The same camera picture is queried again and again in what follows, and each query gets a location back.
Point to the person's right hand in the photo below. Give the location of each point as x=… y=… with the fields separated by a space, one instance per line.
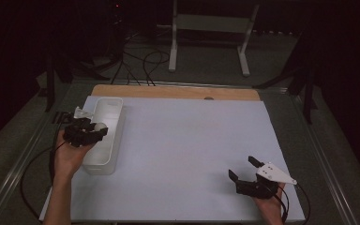
x=272 y=206

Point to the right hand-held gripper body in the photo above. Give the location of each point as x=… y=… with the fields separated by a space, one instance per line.
x=273 y=174

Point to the person's left hand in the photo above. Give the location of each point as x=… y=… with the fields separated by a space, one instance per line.
x=68 y=159

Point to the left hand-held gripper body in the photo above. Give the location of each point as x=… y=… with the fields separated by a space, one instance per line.
x=79 y=132

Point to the white metal stand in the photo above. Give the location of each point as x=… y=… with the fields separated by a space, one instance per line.
x=211 y=23

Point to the black metal stand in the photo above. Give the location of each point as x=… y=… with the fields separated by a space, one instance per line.
x=50 y=81
x=307 y=93

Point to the white plastic bin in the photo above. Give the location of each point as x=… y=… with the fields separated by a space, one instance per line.
x=112 y=125

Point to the white table board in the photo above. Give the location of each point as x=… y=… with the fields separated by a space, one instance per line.
x=200 y=140

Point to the metal frame rail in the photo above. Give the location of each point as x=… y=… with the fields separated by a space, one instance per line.
x=328 y=175
x=15 y=175

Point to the wooden table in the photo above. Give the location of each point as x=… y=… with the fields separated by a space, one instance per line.
x=168 y=92

